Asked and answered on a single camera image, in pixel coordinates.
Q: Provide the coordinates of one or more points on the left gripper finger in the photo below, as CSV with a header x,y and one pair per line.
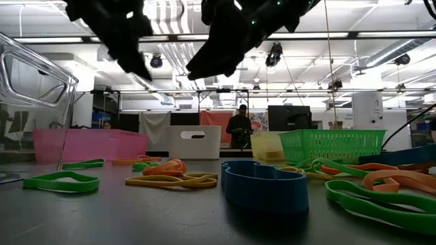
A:
x,y
131,58

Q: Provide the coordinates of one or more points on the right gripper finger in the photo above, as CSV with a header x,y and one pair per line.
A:
x,y
211,61
238,61

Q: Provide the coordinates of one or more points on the orange rubber band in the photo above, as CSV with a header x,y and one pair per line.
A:
x,y
151,158
368,167
402,178
167,167
126,162

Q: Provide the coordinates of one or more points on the yellow rubber band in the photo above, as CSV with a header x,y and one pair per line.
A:
x,y
170,182
306,173

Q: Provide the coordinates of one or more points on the blue rubber band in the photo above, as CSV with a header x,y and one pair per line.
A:
x,y
402,156
265,194

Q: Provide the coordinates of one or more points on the black pipe truss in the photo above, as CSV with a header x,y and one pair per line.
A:
x,y
223,90

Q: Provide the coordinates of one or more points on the orange hanging cloth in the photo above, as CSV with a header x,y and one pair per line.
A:
x,y
211,117

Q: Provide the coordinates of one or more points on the floral poster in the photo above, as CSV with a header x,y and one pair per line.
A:
x,y
259,122

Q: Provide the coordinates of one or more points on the blue storage crate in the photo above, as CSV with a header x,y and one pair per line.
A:
x,y
98,117

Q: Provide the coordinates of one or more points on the person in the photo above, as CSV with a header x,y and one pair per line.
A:
x,y
106,125
238,129

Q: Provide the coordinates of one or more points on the grey hanging cloth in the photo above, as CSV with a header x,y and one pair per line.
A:
x,y
153,129

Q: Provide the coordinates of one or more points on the black monitor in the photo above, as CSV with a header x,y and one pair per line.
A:
x,y
289,119

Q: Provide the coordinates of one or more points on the yellow plastic bin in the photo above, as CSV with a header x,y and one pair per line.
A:
x,y
267,141

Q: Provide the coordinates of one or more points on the white plastic bin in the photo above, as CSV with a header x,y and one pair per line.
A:
x,y
204,146

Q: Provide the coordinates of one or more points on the pink plastic bin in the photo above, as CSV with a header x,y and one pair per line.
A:
x,y
102,144

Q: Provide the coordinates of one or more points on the thin vertical rod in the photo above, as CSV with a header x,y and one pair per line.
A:
x,y
329,68

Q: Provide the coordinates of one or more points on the clear plastic bin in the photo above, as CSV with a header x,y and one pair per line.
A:
x,y
34,102

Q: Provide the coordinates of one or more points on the black overhead light bar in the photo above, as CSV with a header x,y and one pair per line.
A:
x,y
352,34

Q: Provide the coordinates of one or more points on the green plastic basket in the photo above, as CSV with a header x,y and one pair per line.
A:
x,y
334,146

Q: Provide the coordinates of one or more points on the round silver duct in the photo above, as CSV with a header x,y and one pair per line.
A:
x,y
391,51

